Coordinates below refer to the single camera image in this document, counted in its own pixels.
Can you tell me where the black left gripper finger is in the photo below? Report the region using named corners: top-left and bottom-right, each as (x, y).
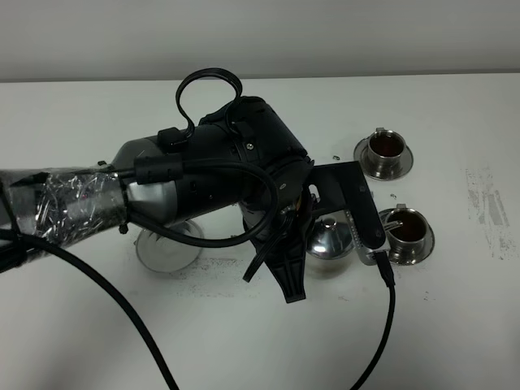
top-left (243, 219), bottom-right (314, 304)

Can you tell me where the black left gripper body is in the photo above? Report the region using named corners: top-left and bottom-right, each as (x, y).
top-left (178, 97), bottom-right (314, 242)

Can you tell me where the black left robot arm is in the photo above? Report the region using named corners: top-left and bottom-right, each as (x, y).
top-left (1, 97), bottom-right (313, 303)

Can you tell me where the far stainless steel saucer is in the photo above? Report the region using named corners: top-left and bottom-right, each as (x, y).
top-left (353, 137), bottom-right (414, 181)

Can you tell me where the stainless steel saucer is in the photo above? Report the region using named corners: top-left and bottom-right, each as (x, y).
top-left (379, 209), bottom-right (435, 266)
top-left (353, 137), bottom-right (414, 181)

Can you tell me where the near stainless steel teacup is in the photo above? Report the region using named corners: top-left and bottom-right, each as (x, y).
top-left (383, 204), bottom-right (427, 253)

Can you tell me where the stainless steel teacup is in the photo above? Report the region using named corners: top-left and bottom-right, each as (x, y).
top-left (383, 204), bottom-right (427, 253)
top-left (368, 128), bottom-right (406, 167)

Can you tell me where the stainless steel teapot coaster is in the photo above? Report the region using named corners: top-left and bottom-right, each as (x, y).
top-left (135, 229), bottom-right (202, 274)

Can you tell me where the near stainless steel saucer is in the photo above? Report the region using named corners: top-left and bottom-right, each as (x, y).
top-left (379, 209), bottom-right (435, 266)

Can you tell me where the far stainless steel teacup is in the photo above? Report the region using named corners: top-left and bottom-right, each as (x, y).
top-left (368, 128), bottom-right (406, 167)

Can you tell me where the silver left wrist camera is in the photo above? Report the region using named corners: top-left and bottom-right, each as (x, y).
top-left (307, 161), bottom-right (391, 271)

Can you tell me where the black left camera cable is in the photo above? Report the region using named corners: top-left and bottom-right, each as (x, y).
top-left (0, 160), bottom-right (397, 390)

